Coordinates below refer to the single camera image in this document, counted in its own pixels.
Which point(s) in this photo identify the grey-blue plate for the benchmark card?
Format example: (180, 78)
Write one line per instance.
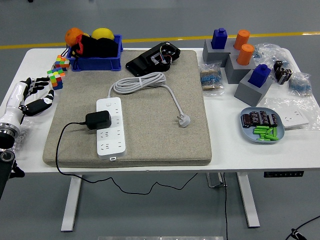
(250, 136)

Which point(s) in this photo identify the black pouch with red trim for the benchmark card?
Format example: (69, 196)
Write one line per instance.
(100, 48)

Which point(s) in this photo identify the white wall socket panel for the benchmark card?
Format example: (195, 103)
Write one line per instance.
(293, 118)

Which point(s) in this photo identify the large clear plastic bag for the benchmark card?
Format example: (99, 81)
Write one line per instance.
(268, 53)

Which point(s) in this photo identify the blue square peg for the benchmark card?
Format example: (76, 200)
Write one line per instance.
(219, 40)
(260, 76)

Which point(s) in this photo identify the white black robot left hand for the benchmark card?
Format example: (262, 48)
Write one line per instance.
(15, 102)

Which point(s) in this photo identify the orange fruit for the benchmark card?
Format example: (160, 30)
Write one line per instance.
(73, 36)

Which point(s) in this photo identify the colourful puzzle cube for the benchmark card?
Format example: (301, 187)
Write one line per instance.
(62, 62)
(56, 77)

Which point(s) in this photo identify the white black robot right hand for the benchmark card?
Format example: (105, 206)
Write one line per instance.
(297, 235)

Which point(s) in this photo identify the clear bag of resistors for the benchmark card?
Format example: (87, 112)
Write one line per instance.
(300, 84)
(210, 79)

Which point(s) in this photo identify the white table leg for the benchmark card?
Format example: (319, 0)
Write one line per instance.
(71, 202)
(248, 200)

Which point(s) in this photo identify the blue plastic bin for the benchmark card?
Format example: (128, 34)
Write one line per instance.
(95, 63)

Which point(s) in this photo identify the large black capacitor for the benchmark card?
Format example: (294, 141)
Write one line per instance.
(281, 76)
(288, 73)
(277, 65)

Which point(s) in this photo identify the clear bag of beads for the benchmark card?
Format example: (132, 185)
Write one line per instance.
(23, 141)

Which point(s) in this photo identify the clear bag holding socket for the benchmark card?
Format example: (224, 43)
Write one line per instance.
(275, 105)

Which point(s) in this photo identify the beige fabric mat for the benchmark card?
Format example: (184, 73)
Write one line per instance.
(155, 140)

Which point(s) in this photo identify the black table control panel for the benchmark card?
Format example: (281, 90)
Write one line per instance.
(283, 174)

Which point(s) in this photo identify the yellow lemon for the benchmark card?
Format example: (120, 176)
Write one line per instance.
(102, 33)

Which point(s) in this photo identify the silver metal bracket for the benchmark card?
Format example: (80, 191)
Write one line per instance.
(215, 180)

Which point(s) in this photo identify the grey block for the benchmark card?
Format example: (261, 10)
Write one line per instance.
(236, 72)
(212, 56)
(250, 95)

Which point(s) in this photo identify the orange cylinder peg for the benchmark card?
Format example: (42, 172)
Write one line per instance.
(245, 55)
(242, 38)

